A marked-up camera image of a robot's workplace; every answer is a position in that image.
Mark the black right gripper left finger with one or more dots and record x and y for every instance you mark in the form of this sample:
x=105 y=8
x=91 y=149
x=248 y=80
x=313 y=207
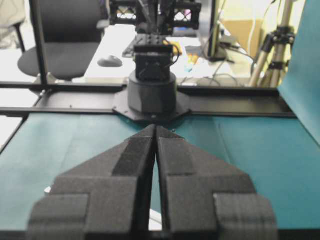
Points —
x=108 y=197

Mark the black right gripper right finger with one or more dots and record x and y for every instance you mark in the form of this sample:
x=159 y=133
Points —
x=206 y=198

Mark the grey computer mouse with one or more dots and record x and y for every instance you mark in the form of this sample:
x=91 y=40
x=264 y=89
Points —
x=110 y=62

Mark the white desk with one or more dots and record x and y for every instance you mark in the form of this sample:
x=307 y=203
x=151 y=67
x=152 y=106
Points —
x=153 y=59

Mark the black monitor stand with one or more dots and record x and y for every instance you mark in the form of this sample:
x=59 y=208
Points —
x=218 y=41

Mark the black office chair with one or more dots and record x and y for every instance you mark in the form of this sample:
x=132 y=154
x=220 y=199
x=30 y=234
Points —
x=71 y=35

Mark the black metal frame rail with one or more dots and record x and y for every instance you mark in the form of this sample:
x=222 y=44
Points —
x=111 y=99

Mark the grey camera tripod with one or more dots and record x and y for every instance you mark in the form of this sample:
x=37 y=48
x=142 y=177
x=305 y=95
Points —
x=276 y=42

